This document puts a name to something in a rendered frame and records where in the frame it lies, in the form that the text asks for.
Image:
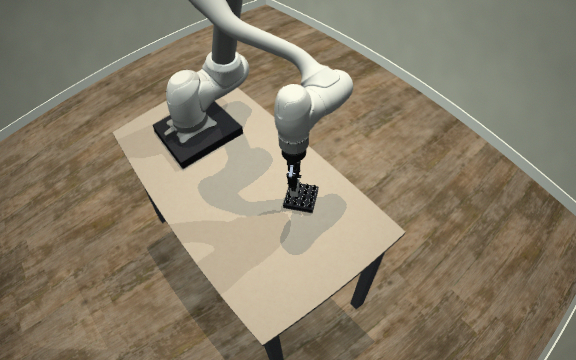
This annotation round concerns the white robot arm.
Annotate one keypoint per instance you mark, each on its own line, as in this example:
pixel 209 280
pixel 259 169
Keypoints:
pixel 296 110

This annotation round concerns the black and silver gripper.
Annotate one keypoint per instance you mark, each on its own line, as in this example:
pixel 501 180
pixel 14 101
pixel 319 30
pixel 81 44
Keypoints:
pixel 294 170

